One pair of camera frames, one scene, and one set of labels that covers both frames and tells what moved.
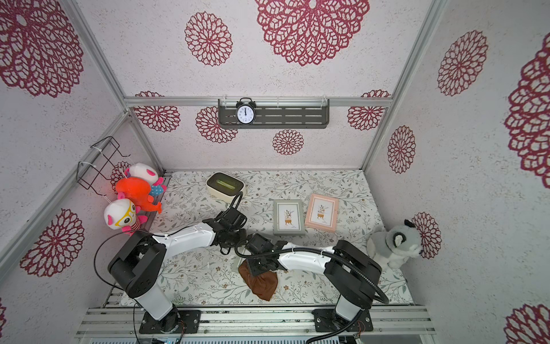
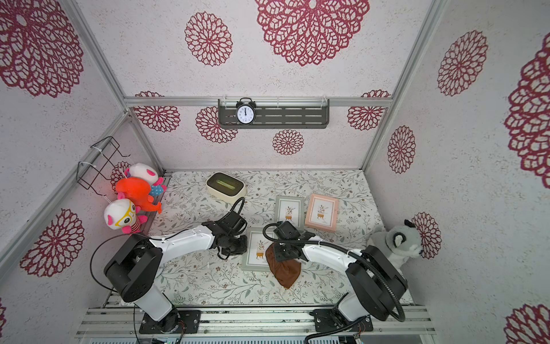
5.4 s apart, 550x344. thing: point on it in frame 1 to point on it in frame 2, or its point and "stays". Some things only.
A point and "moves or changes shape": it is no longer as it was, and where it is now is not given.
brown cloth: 263,284 moves or changes shape
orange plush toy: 137,189 stays
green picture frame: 236,262 moves or changes shape
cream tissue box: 224,187 stays
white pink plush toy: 148,173 stays
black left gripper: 243,235 stays
